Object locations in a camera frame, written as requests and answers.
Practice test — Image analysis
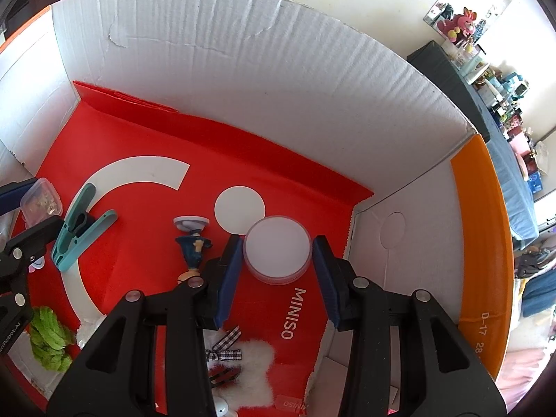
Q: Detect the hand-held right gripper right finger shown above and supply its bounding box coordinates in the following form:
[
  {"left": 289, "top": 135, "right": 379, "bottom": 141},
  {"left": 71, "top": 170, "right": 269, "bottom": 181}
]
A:
[{"left": 312, "top": 235, "right": 509, "bottom": 417}]

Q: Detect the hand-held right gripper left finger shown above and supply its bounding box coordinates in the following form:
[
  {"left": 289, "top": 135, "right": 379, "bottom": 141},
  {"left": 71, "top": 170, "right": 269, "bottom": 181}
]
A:
[{"left": 46, "top": 234, "right": 244, "bottom": 417}]

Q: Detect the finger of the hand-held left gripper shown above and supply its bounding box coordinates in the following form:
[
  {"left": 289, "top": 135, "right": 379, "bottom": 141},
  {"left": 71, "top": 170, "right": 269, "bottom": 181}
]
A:
[
  {"left": 0, "top": 177, "right": 39, "bottom": 217},
  {"left": 0, "top": 215, "right": 65, "bottom": 313}
]

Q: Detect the small clear plastic box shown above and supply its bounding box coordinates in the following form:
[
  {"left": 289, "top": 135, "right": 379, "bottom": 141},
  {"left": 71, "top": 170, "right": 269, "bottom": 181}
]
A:
[{"left": 19, "top": 178, "right": 62, "bottom": 227}]

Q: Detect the teal plastic clip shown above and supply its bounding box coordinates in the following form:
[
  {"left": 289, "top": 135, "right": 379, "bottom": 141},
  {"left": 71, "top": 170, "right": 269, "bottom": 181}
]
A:
[{"left": 51, "top": 182, "right": 119, "bottom": 273}]

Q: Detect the large green knitted scrunchie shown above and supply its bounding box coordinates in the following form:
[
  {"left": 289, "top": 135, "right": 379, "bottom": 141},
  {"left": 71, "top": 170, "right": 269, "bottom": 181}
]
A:
[{"left": 28, "top": 306, "right": 76, "bottom": 372}]

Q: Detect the doll figurine blue dress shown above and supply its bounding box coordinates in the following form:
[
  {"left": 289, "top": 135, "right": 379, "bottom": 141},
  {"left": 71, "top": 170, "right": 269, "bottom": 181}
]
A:
[{"left": 173, "top": 215, "right": 213, "bottom": 287}]

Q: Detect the white round container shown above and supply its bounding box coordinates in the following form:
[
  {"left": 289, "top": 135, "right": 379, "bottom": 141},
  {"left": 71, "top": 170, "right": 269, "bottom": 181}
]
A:
[{"left": 242, "top": 216, "right": 312, "bottom": 286}]

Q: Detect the orange and white cardboard box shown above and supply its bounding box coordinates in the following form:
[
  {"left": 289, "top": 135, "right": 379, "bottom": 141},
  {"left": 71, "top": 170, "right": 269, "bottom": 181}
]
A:
[{"left": 0, "top": 0, "right": 515, "bottom": 417}]

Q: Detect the white fluffy hair clip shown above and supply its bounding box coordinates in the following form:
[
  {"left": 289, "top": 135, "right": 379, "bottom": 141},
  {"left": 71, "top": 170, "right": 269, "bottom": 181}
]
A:
[{"left": 204, "top": 325, "right": 276, "bottom": 406}]

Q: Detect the red paper bag white print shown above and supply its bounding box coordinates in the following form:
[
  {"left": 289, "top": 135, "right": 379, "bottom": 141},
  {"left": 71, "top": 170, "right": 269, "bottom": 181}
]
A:
[{"left": 9, "top": 80, "right": 374, "bottom": 417}]

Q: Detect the dresser with blue cloth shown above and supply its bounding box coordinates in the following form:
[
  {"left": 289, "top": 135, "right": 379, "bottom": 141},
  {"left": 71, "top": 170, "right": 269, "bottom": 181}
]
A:
[{"left": 407, "top": 40, "right": 541, "bottom": 250}]

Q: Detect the chair with clothes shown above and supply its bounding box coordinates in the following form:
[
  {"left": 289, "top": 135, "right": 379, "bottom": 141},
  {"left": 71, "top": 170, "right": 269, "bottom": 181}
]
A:
[{"left": 515, "top": 215, "right": 556, "bottom": 320}]

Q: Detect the cluster of toiletries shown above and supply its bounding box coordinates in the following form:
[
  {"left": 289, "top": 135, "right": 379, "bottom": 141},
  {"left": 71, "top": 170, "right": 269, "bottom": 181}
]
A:
[{"left": 443, "top": 37, "right": 543, "bottom": 192}]

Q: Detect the pink bunny plush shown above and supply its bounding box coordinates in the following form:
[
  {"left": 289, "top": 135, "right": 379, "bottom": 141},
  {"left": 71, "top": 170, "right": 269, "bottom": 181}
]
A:
[{"left": 436, "top": 6, "right": 479, "bottom": 38}]

